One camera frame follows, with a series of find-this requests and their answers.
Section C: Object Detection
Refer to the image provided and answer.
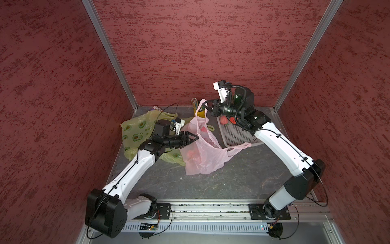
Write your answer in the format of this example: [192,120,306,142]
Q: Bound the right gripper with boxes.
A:
[202,97,245,118]

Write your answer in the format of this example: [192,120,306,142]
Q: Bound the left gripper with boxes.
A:
[163,131,199,148]

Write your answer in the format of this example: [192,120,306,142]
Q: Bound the peach front orange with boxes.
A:
[186,149,199,160]

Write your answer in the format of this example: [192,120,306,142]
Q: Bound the pink plastic bag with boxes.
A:
[180,116,251,175]

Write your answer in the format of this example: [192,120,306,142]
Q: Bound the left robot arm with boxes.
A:
[85,120,199,238]

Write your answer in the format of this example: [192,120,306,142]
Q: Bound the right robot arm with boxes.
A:
[201,80,325,220]

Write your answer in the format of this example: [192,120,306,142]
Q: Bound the green avocado print bag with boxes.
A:
[121,110,193,166]

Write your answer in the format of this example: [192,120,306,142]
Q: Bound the yellow pencil cup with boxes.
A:
[194,106,206,119]

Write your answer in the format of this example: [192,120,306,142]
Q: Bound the pencils in cup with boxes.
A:
[191,98,199,110]

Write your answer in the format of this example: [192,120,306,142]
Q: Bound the white plastic basket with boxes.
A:
[217,117,264,147]

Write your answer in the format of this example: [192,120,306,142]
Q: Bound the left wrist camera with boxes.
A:
[172,118,185,135]

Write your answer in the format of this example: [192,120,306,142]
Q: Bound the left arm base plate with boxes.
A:
[134,203,172,221]

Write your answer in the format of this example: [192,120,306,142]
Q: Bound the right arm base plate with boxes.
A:
[248,203,291,221]

